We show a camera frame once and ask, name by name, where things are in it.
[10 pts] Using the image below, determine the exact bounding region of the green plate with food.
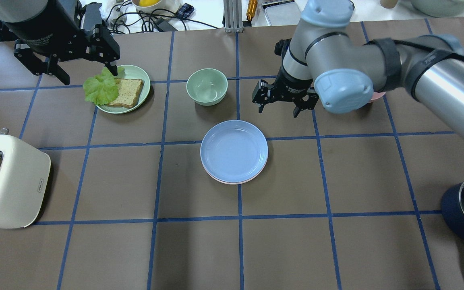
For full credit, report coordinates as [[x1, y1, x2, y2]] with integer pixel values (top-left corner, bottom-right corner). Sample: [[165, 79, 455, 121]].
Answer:
[[96, 65, 151, 114]]

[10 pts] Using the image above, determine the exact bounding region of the green lettuce leaf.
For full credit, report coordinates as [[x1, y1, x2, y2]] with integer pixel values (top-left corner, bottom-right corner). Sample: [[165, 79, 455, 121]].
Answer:
[[82, 67, 119, 105]]

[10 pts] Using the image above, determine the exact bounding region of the gold cylindrical tool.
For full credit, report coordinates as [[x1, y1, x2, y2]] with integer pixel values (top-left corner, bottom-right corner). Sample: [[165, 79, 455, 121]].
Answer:
[[246, 0, 258, 22]]

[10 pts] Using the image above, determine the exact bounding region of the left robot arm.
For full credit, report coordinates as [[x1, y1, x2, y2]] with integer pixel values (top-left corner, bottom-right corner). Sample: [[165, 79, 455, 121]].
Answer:
[[0, 0, 120, 85]]

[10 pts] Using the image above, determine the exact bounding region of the cardboard tube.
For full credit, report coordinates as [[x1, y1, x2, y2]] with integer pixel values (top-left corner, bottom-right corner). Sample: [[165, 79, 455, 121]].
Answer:
[[379, 0, 398, 9]]

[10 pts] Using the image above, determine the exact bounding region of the bread slice on plate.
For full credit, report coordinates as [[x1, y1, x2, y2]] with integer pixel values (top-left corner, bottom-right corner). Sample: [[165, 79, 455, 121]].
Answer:
[[105, 78, 144, 108]]

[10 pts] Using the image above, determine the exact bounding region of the mint green bowl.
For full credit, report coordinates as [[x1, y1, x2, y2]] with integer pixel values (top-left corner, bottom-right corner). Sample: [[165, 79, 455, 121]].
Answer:
[[186, 68, 228, 106]]

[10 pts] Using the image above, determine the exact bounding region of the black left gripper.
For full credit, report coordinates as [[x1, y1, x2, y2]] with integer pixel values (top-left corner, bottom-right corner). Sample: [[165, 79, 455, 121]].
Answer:
[[2, 0, 120, 85]]

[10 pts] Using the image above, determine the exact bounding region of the dark blue saucepan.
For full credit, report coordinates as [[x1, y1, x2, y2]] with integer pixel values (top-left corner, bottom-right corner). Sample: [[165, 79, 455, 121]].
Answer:
[[441, 183, 464, 239]]

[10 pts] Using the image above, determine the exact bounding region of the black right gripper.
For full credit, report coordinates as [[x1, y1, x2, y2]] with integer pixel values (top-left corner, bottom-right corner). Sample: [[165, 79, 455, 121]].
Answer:
[[252, 39, 319, 118]]

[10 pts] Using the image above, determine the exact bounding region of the blue plate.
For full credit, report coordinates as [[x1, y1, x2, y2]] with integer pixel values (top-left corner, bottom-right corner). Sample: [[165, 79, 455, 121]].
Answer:
[[199, 120, 269, 164]]

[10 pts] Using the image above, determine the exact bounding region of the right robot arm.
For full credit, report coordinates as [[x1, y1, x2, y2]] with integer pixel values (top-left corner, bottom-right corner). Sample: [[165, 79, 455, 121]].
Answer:
[[252, 0, 464, 139]]

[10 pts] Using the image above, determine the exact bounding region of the pink bowl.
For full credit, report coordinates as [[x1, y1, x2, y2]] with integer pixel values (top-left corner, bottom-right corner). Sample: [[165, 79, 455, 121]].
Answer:
[[369, 92, 385, 103]]

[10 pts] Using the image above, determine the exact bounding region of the silver digital scale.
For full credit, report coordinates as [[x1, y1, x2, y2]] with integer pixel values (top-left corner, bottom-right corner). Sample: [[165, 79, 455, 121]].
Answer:
[[261, 0, 301, 26]]

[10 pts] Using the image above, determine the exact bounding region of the white toaster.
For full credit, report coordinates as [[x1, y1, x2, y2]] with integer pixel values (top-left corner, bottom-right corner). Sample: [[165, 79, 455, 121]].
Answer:
[[0, 135, 51, 229]]

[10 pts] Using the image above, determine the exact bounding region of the steel mixing bowl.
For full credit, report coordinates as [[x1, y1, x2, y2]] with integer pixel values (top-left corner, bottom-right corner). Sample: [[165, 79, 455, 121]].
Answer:
[[411, 0, 464, 18]]

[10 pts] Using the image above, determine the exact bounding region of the pink plate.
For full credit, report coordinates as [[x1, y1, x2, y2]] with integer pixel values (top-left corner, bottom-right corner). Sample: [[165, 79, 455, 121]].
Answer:
[[202, 159, 267, 184]]

